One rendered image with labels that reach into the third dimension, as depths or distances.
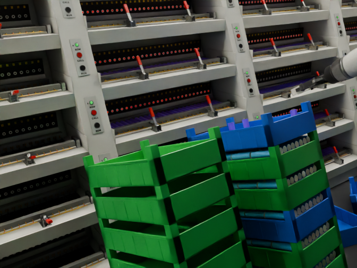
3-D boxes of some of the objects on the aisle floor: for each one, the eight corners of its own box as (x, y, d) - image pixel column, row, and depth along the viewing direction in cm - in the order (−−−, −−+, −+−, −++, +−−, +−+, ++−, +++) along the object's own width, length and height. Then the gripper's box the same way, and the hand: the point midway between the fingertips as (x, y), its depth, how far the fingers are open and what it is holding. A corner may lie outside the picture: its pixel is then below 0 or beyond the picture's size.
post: (287, 213, 168) (196, -178, 160) (272, 220, 163) (178, -183, 155) (255, 209, 185) (172, -145, 177) (241, 216, 180) (155, -148, 173)
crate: (349, 270, 106) (342, 242, 105) (311, 307, 93) (303, 275, 92) (262, 256, 129) (256, 233, 128) (222, 284, 116) (215, 258, 115)
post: (149, 281, 131) (23, -222, 124) (124, 292, 126) (-8, -230, 119) (126, 268, 148) (14, -174, 141) (103, 278, 143) (-14, -179, 136)
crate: (376, 238, 121) (371, 214, 121) (316, 255, 120) (311, 230, 119) (331, 216, 151) (326, 196, 151) (282, 228, 150) (278, 209, 149)
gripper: (329, 83, 148) (285, 103, 168) (353, 77, 156) (308, 97, 176) (322, 65, 148) (279, 87, 168) (346, 60, 157) (303, 81, 177)
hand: (299, 89), depth 169 cm, fingers open, 3 cm apart
